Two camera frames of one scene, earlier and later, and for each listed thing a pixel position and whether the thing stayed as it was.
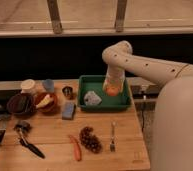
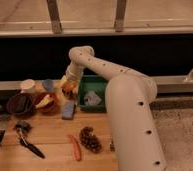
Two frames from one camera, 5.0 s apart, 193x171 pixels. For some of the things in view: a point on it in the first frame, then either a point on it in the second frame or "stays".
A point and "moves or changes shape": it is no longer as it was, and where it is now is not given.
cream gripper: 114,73 -> 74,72
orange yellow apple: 112,90 moves or changes shape
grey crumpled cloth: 92,98 stays
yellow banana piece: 46,100 stays
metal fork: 113,142 stays
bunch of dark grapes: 90,141 stays
